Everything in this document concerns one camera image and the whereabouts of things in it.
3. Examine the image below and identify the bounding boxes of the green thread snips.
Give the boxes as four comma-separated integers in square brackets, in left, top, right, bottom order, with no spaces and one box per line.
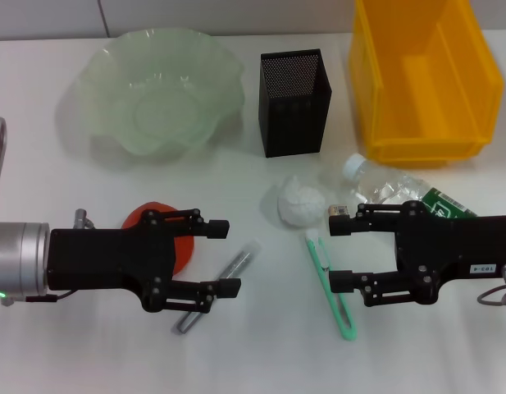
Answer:
[304,229,358,342]

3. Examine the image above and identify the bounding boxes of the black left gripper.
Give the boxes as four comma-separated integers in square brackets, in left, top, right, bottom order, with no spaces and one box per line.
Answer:
[47,207,231,314]

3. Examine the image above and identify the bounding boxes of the orange fruit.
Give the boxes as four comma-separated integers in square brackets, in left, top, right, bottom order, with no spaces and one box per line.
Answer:
[121,200,196,277]

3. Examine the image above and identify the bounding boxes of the grey pen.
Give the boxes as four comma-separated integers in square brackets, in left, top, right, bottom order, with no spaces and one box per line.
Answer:
[171,238,262,336]

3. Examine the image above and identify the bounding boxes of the yellow plastic bin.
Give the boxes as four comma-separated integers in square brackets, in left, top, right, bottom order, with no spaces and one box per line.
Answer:
[348,0,506,168]

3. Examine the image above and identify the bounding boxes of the white paper ball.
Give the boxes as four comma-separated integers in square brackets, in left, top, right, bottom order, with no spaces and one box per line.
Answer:
[276,175,325,227]

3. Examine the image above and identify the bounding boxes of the right gripper cable with plug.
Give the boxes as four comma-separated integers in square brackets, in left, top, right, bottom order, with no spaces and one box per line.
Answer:
[475,263,506,307]

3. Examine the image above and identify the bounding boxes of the left gripper cable with plug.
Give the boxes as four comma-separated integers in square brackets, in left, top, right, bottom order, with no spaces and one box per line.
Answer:
[0,290,75,308]

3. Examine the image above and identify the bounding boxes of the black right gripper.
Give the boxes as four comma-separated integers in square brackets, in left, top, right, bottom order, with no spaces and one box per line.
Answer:
[328,199,506,308]

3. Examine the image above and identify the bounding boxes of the gripper cable with plug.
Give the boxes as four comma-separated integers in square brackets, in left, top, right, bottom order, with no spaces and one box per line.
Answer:
[475,263,506,307]
[0,290,75,308]

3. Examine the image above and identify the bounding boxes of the beige eraser with barcode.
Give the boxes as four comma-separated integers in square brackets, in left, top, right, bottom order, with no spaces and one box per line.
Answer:
[326,204,353,219]

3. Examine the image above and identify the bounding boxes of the clear bottle with green label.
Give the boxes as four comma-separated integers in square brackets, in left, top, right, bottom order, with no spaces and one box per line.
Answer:
[341,153,480,219]

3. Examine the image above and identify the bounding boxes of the pale green wavy fruit plate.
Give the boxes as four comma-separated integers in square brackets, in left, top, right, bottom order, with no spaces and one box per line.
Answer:
[57,31,247,160]

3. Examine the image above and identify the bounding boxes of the black mesh pen holder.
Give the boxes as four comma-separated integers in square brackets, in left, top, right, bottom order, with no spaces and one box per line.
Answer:
[258,48,334,159]

